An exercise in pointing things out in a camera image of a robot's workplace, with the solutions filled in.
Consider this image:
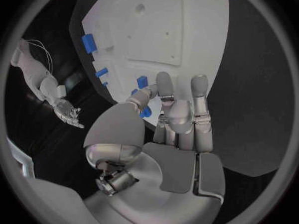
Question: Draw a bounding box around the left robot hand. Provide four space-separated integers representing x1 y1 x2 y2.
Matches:
83 71 226 224

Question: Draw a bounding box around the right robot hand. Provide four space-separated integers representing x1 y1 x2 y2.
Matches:
51 99 86 129

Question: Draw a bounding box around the white task board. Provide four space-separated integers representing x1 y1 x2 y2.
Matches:
69 0 230 133

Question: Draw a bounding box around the blue block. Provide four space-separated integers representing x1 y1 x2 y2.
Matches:
81 33 99 54
136 75 149 89

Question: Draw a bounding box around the white cable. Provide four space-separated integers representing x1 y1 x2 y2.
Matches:
25 39 54 74
29 43 51 73

